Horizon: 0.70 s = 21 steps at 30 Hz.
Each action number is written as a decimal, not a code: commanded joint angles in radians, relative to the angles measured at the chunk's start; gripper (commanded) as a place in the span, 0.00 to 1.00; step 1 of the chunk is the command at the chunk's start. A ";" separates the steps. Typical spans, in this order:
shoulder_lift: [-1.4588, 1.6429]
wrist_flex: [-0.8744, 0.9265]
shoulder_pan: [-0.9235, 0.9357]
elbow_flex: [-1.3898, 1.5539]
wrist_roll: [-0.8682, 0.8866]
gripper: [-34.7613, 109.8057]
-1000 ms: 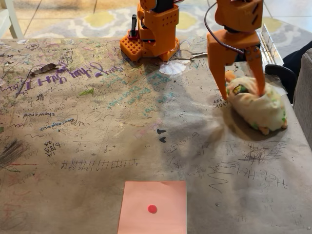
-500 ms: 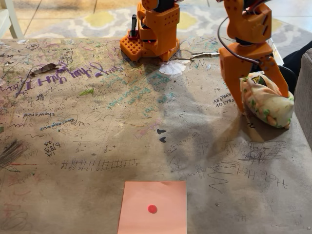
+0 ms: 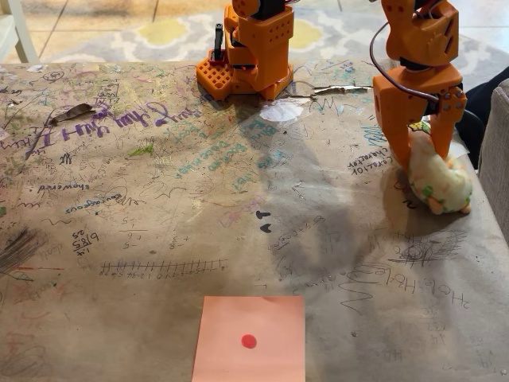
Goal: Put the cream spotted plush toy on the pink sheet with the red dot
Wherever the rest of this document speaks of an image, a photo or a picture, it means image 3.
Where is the cream patterned plush toy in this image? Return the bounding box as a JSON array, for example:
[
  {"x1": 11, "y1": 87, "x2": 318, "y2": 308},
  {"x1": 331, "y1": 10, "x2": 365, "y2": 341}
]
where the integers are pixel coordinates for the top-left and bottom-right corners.
[{"x1": 405, "y1": 121, "x2": 474, "y2": 216}]

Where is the orange robot arm with base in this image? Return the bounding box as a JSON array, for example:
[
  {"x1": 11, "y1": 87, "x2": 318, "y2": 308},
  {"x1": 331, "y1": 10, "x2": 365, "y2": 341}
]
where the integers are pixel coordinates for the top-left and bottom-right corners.
[{"x1": 195, "y1": 0, "x2": 460, "y2": 101}]

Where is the black curved chair back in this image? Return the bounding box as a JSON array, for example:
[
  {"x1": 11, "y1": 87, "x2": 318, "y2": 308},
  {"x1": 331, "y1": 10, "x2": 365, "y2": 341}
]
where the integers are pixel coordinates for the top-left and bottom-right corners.
[{"x1": 453, "y1": 107, "x2": 486, "y2": 169}]

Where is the translucent torn paper piece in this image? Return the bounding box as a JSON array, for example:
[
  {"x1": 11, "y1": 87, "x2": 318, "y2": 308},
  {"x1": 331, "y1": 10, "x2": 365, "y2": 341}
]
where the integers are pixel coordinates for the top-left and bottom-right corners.
[{"x1": 448, "y1": 137, "x2": 470, "y2": 159}]

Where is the dark navy cloth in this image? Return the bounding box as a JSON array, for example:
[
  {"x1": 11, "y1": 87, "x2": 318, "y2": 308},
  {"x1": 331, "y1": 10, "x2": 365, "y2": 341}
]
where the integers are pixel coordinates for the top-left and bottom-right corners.
[{"x1": 463, "y1": 65, "x2": 509, "y2": 120}]

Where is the grey upholstered chair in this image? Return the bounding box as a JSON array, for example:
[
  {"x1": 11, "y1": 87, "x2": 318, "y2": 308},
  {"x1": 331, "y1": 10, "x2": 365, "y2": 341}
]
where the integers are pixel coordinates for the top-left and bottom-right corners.
[{"x1": 476, "y1": 77, "x2": 509, "y2": 208}]

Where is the pink square paper note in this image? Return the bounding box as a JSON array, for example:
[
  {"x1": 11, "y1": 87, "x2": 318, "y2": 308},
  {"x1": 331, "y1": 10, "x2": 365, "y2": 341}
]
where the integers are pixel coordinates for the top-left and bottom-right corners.
[{"x1": 191, "y1": 294, "x2": 307, "y2": 382}]

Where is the grey yellow patterned rug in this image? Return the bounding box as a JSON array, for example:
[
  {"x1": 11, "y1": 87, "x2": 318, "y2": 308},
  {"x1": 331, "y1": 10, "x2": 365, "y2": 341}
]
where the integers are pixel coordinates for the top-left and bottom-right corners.
[{"x1": 39, "y1": 10, "x2": 509, "y2": 97}]

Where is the scribbled brown paper table cover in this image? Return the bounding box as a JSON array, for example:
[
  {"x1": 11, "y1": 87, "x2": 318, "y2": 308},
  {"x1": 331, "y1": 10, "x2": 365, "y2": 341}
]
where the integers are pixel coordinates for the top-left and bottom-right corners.
[{"x1": 0, "y1": 58, "x2": 509, "y2": 382}]

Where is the dry brown leaf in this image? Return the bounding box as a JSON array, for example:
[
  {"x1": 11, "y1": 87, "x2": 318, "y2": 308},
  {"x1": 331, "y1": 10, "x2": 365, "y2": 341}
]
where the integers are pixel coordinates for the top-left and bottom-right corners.
[{"x1": 49, "y1": 102, "x2": 97, "y2": 123}]

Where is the white chair leg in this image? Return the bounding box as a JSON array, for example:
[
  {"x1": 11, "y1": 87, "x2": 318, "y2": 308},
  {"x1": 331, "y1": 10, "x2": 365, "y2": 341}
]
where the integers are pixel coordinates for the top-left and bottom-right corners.
[{"x1": 0, "y1": 0, "x2": 40, "y2": 64}]

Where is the dark servo cable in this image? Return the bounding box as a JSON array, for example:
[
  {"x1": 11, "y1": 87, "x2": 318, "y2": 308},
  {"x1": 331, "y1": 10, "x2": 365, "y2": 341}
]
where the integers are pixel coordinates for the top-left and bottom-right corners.
[{"x1": 369, "y1": 20, "x2": 438, "y2": 105}]

